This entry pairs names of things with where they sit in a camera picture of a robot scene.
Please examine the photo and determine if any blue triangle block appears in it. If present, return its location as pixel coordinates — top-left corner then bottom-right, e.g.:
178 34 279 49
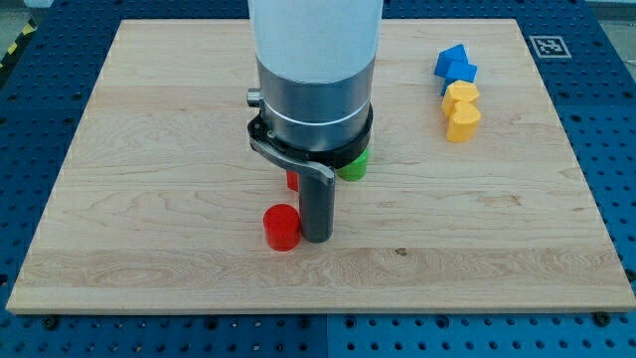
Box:
434 44 468 78

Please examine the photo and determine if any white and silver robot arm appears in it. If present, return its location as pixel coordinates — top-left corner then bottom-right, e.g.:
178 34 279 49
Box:
246 0 384 243

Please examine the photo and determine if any yellow hexagon block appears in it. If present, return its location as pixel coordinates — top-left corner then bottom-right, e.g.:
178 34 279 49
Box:
441 80 480 117

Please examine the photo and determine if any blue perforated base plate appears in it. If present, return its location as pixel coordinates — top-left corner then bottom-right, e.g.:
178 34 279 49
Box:
1 0 635 357

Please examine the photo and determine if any black clamp ring with lever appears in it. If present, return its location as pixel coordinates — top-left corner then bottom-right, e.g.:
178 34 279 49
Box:
247 105 374 186

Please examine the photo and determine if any green cylinder block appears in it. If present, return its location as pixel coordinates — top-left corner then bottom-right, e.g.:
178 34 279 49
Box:
337 148 370 181

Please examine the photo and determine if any fiducial marker tag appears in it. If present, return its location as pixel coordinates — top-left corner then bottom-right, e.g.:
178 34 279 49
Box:
530 35 571 59

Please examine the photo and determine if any yellow heart block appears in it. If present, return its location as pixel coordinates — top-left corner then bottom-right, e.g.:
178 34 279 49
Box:
446 101 482 143

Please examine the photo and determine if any red cylinder block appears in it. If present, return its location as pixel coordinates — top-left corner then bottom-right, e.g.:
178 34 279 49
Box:
262 204 300 252

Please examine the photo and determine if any wooden board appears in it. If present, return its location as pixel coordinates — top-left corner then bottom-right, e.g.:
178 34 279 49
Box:
7 19 635 315

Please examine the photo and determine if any blue cube block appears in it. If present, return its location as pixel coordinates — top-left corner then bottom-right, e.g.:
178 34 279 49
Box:
440 62 478 96

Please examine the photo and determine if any red star block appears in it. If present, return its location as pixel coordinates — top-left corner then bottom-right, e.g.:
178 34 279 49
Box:
286 170 299 192

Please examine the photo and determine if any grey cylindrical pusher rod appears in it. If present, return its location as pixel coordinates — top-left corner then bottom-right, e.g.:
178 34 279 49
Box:
299 175 335 244

